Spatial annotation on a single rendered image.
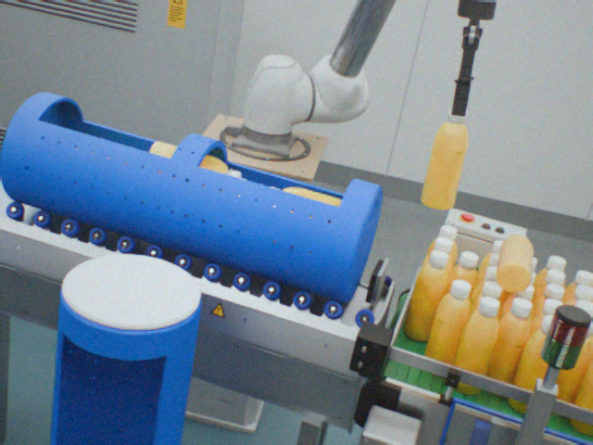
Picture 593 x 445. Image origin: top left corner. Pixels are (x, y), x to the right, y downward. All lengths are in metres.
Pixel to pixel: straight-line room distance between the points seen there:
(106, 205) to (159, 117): 1.74
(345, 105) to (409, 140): 2.28
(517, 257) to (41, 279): 1.15
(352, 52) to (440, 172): 0.79
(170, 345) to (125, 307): 0.12
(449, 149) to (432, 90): 2.99
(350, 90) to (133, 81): 1.35
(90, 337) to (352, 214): 0.61
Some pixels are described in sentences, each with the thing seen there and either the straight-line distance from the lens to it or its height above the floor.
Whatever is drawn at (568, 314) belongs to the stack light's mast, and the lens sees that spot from 1.59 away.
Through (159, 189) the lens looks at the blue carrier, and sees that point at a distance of 1.97.
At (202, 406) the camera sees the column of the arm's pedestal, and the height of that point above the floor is 0.06.
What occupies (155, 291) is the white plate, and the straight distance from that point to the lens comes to 1.79.
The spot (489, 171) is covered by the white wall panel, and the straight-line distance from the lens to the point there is 4.99.
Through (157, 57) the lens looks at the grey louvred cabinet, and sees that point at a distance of 3.68.
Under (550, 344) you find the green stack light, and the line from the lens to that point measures 1.61.
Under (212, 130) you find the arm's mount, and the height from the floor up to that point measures 1.01.
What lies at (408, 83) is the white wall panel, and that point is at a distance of 4.82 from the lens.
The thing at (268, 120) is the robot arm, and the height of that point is 1.11.
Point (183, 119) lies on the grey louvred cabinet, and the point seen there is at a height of 0.69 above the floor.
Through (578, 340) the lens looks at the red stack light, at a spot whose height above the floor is 1.22.
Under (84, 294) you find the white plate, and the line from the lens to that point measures 1.76.
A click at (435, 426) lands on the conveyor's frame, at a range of 1.92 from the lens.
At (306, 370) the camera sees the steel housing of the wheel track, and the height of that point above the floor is 0.80.
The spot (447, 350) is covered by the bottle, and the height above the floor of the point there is 0.97.
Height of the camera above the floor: 1.98
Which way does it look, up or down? 26 degrees down
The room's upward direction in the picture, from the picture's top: 11 degrees clockwise
